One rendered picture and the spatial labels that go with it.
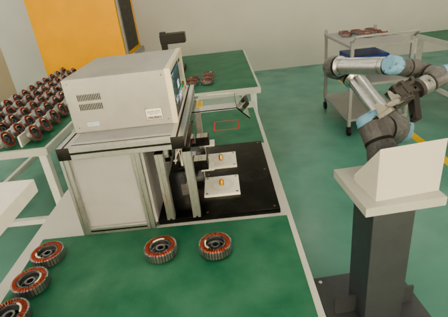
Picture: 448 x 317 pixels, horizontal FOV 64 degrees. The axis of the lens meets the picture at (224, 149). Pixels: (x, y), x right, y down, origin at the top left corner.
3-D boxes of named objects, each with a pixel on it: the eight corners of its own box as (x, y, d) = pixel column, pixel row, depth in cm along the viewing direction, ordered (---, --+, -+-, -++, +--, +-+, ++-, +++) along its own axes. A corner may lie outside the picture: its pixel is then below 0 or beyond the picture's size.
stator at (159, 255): (181, 258, 119) (179, 250, 118) (147, 269, 117) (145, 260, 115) (174, 238, 129) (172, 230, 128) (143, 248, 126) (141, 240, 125)
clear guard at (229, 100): (246, 102, 182) (245, 90, 179) (250, 118, 160) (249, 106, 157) (183, 108, 182) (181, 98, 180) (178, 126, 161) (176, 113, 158)
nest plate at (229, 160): (235, 153, 183) (235, 151, 183) (237, 166, 170) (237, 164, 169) (206, 156, 184) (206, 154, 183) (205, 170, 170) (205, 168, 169)
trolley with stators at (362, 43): (369, 102, 450) (375, 18, 407) (409, 133, 359) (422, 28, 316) (322, 107, 452) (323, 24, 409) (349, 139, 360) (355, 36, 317)
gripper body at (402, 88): (382, 95, 142) (406, 82, 144) (395, 112, 139) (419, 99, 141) (391, 85, 135) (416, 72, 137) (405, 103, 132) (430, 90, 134)
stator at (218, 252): (227, 236, 127) (226, 227, 126) (236, 256, 118) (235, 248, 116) (197, 243, 125) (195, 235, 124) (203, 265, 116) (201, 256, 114)
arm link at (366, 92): (381, 148, 155) (325, 69, 187) (403, 149, 162) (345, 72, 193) (401, 129, 147) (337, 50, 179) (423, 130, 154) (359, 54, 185)
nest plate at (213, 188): (238, 176, 161) (238, 174, 161) (240, 194, 148) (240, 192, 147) (205, 180, 162) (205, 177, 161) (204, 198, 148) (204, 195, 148)
